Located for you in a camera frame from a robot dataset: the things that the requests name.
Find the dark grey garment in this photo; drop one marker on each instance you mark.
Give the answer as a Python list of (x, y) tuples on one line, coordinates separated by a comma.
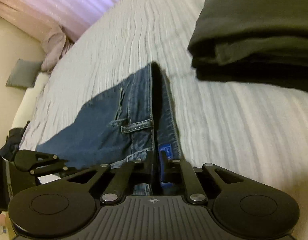
[(256, 25)]

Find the bed with grey striped sheet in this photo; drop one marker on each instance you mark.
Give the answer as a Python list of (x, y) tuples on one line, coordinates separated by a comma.
[(219, 130)]

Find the pink curtain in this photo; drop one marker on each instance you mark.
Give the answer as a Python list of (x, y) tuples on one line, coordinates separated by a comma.
[(56, 2)]

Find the long white pillow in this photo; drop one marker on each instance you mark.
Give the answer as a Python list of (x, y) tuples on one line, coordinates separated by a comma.
[(26, 100)]

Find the grey pillow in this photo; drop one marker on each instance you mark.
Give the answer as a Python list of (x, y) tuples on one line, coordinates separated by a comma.
[(21, 73)]

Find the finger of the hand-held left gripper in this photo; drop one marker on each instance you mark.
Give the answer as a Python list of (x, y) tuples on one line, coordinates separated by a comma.
[(36, 162)]

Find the pink blanket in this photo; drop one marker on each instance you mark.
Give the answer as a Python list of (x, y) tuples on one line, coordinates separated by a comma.
[(55, 47)]

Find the blue denim jeans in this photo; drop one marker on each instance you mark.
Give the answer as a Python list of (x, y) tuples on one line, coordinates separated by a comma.
[(101, 120)]

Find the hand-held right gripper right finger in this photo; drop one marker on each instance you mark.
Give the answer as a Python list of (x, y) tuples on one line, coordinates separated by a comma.
[(166, 173)]

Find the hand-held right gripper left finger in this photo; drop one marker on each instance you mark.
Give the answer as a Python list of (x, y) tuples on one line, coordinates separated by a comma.
[(150, 170)]

